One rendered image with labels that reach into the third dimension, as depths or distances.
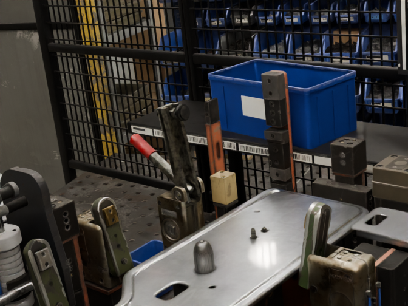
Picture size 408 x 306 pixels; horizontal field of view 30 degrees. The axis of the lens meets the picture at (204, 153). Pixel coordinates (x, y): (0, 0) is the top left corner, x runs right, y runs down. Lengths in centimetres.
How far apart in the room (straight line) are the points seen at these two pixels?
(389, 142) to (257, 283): 56
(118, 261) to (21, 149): 271
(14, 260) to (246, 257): 36
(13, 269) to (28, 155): 274
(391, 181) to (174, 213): 39
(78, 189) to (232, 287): 138
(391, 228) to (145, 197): 116
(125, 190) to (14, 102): 156
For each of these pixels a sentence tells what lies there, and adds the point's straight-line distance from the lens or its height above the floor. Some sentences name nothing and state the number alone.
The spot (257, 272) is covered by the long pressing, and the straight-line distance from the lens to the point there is 118.
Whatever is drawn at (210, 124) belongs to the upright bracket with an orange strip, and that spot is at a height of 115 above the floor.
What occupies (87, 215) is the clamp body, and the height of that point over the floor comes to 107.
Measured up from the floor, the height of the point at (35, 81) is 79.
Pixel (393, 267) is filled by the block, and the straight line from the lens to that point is 122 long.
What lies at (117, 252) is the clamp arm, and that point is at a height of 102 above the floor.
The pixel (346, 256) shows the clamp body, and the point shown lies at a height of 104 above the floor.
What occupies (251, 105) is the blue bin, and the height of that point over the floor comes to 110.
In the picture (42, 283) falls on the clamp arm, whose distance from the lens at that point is 115.
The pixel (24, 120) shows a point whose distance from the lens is 385.
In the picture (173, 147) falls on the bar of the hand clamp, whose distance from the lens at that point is 131.
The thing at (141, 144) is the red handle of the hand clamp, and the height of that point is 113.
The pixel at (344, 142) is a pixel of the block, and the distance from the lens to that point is 147.
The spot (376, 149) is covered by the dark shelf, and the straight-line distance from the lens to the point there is 157.
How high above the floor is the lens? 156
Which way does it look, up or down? 19 degrees down
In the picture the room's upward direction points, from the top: 7 degrees counter-clockwise
